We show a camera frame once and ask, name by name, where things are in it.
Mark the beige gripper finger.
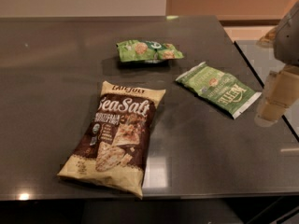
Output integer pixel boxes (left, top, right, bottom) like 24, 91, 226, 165
254, 64, 299, 127

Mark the green Kettle chip bag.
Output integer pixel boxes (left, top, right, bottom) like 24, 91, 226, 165
176, 62, 261, 119

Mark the brown Sea Salt chip bag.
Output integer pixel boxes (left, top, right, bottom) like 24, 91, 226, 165
58, 81, 165, 197

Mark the green rice chip bag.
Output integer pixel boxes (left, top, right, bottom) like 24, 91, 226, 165
117, 40, 183, 63

